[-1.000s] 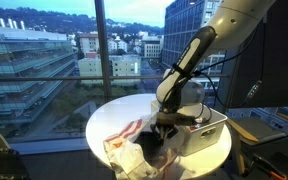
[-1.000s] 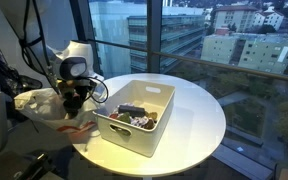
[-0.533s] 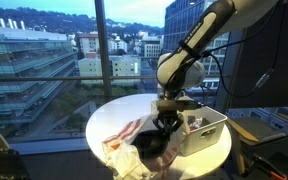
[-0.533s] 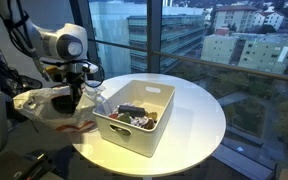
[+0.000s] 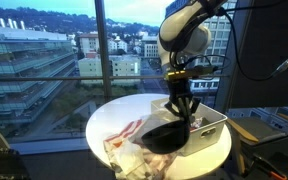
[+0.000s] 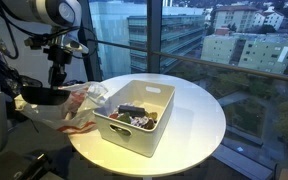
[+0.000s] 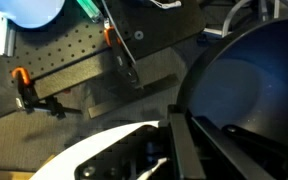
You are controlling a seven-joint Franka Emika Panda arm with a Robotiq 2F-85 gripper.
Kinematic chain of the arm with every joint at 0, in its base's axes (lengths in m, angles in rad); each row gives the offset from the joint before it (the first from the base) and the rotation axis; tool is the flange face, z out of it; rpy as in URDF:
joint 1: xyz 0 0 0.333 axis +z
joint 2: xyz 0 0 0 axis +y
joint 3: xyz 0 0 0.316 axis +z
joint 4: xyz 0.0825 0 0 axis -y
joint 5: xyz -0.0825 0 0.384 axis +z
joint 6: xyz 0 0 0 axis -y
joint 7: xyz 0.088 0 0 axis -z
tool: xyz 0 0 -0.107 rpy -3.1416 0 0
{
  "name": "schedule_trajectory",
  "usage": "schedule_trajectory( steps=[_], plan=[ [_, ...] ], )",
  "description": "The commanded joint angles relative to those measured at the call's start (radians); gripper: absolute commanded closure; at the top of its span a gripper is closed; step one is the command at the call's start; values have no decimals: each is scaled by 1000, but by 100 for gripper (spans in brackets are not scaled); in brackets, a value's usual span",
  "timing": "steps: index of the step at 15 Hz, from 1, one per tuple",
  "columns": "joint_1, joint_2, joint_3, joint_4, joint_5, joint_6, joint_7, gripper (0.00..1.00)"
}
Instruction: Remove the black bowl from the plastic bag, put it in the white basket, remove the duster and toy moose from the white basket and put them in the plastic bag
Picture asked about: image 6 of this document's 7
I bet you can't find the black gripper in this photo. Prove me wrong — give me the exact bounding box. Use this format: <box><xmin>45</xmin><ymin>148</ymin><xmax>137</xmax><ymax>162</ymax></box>
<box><xmin>43</xmin><ymin>43</ymin><xmax>74</xmax><ymax>90</ymax></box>

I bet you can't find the black bag on armchair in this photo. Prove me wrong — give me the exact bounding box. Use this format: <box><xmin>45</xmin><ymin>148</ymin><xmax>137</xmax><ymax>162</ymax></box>
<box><xmin>0</xmin><ymin>39</ymin><xmax>44</xmax><ymax>99</ymax></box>

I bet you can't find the white plastic basket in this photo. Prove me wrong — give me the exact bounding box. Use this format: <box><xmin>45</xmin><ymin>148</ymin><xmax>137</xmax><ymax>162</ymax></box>
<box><xmin>92</xmin><ymin>79</ymin><xmax>176</xmax><ymax>158</ymax></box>

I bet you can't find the green cloth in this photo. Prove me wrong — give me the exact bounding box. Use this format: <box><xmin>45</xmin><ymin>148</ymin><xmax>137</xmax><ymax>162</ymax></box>
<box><xmin>117</xmin><ymin>112</ymin><xmax>132</xmax><ymax>125</ymax></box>

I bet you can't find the dark window mullion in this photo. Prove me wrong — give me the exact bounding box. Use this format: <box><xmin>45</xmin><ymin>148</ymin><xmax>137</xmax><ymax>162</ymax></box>
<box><xmin>146</xmin><ymin>0</ymin><xmax>164</xmax><ymax>74</ymax></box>

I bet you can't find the round white table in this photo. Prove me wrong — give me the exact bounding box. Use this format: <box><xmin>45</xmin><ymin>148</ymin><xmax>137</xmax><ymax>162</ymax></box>
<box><xmin>67</xmin><ymin>72</ymin><xmax>227</xmax><ymax>178</ymax></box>

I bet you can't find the grey window handrail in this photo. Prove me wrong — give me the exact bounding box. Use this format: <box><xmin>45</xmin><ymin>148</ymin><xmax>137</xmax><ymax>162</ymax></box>
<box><xmin>87</xmin><ymin>38</ymin><xmax>288</xmax><ymax>85</ymax></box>

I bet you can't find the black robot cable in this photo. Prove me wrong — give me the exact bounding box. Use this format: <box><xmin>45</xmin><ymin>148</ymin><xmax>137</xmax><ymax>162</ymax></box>
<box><xmin>0</xmin><ymin>0</ymin><xmax>98</xmax><ymax>60</ymax></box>

